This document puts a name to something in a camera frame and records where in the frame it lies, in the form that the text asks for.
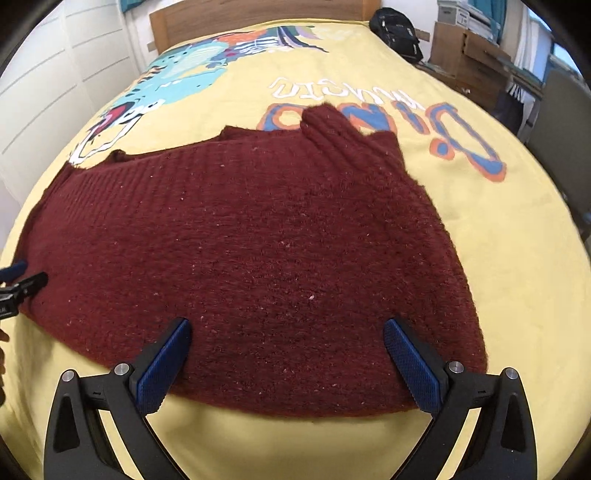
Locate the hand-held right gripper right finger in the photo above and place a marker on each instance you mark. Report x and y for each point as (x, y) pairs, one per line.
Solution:
(413, 369)

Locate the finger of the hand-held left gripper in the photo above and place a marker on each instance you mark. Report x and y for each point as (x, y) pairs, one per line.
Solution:
(32, 282)
(14, 271)

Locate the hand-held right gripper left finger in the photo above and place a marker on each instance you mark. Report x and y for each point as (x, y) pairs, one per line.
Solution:
(161, 369)

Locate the dark red knitted sweater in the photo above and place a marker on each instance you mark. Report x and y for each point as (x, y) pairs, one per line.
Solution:
(254, 254)

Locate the person's left hand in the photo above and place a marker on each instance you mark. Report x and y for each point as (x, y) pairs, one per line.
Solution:
(2, 336)

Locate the yellow printed dinosaur blanket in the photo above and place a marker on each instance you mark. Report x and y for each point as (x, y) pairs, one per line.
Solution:
(485, 207)

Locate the white wardrobe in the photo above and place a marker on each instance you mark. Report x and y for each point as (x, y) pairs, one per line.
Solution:
(55, 69)

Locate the dark carrier bag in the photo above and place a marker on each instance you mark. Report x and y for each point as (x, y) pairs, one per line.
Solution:
(510, 110)

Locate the grey chair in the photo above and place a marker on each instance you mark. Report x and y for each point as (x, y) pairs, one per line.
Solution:
(563, 124)

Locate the wooden bed headboard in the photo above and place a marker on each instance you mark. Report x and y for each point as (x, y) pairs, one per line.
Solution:
(194, 23)

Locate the wooden drawer cabinet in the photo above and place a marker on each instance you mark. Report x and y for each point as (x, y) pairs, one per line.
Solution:
(466, 60)

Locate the black backpack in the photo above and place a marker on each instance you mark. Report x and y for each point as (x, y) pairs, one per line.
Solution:
(397, 32)

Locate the grey storage box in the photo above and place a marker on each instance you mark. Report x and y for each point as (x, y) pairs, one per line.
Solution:
(452, 11)

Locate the teal curtain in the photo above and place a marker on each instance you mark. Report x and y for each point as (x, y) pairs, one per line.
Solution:
(496, 14)

